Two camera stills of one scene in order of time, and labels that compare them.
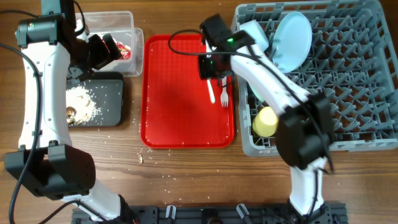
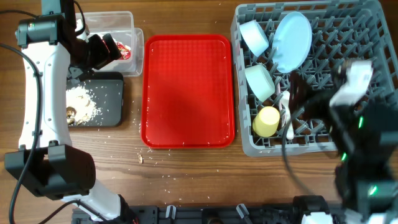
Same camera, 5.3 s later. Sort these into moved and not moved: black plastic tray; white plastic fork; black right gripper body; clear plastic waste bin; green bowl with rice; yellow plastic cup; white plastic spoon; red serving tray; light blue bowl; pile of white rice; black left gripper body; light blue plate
Moved: white plastic fork; green bowl with rice; white plastic spoon; black right gripper body
Not moved: yellow plastic cup; pile of white rice; light blue plate; black plastic tray; red serving tray; clear plastic waste bin; black left gripper body; light blue bowl
